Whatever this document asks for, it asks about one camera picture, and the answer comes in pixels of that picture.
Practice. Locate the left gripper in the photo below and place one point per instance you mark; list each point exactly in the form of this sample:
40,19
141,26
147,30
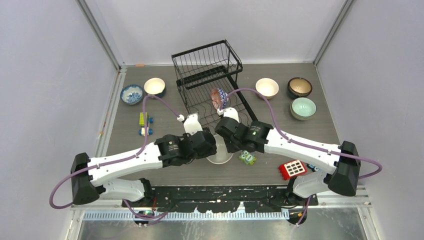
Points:
211,151

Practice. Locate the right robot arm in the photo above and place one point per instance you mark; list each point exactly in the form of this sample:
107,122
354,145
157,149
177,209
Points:
338,169

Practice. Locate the yellow blue toy block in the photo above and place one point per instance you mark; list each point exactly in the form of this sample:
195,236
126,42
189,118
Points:
145,120

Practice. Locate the brown rimmed bowl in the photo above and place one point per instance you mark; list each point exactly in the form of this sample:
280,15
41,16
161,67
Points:
300,86

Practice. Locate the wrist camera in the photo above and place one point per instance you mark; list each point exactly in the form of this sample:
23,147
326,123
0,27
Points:
191,123
229,112

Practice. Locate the mint green bowl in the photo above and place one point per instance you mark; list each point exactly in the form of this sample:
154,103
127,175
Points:
303,108

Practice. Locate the green owl block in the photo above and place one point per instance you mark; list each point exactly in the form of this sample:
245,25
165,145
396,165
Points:
247,157

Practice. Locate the dark teal bowl white foot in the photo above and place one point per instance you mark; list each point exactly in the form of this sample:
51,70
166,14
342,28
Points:
155,87

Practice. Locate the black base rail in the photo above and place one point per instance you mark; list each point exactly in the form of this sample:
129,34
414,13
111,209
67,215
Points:
222,198

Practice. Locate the blue white patterned bowl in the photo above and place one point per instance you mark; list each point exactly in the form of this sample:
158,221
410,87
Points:
132,94

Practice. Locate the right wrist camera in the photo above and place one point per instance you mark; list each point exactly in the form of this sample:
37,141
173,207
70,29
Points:
229,112

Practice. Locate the cream bowl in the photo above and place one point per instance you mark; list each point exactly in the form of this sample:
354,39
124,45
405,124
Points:
267,87
222,155

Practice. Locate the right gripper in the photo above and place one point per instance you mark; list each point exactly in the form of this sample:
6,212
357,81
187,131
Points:
231,148

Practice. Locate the dark blue owl block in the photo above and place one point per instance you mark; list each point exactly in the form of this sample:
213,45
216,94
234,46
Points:
313,167

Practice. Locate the red grid block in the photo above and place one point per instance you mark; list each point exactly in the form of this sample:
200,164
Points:
292,169

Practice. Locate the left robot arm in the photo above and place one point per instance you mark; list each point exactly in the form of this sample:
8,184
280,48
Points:
97,177

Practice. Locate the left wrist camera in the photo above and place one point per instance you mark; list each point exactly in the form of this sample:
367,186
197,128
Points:
191,123

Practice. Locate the black wire dish rack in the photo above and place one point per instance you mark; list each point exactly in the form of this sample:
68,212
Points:
200,70

